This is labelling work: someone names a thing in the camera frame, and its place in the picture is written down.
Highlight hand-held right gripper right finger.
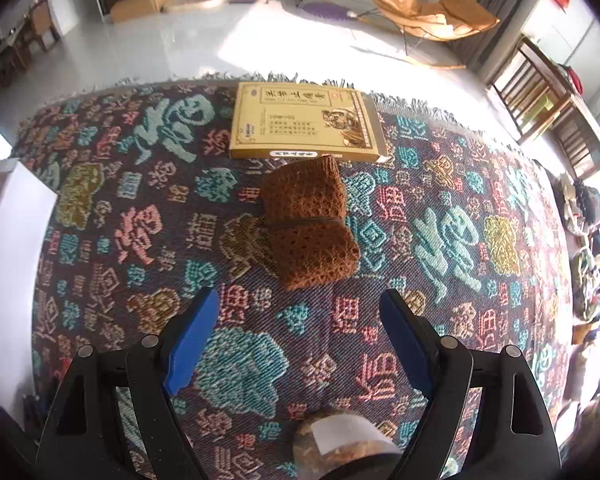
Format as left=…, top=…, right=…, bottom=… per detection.
left=379, top=287, right=563, bottom=480

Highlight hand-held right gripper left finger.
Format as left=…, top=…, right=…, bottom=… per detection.
left=35, top=286, right=221, bottom=480

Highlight brown knit cloth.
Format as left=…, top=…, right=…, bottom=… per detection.
left=260, top=155, right=361, bottom=292

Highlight white storage box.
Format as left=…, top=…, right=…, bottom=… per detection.
left=0, top=157, right=58, bottom=416

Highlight printed woven blanket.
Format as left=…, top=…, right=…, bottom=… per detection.
left=10, top=77, right=581, bottom=480

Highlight clear jar with black lid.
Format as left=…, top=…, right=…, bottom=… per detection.
left=289, top=407, right=403, bottom=480

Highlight pile of assorted clutter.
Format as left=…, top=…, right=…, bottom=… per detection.
left=555, top=170, right=600, bottom=351

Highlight yellow flat box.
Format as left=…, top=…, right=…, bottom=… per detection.
left=228, top=81, right=392, bottom=163

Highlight wooden slatted chairs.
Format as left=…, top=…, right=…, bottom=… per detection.
left=487, top=35, right=600, bottom=181

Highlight red cloth on chairs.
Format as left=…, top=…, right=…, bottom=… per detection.
left=562, top=62, right=586, bottom=93

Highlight orange lounge chair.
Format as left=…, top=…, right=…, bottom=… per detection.
left=357, top=0, right=501, bottom=70

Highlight round wooden platform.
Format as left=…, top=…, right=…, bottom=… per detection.
left=161, top=0, right=226, bottom=14

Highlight purple floor mat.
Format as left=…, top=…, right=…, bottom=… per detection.
left=300, top=1, right=356, bottom=23

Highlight cardboard box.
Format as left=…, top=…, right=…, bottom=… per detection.
left=110, top=0, right=174, bottom=23

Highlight brown wooden dining chair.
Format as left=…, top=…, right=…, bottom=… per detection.
left=17, top=0, right=61, bottom=53

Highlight grey curtain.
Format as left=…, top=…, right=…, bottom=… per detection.
left=450, top=0, right=556, bottom=68

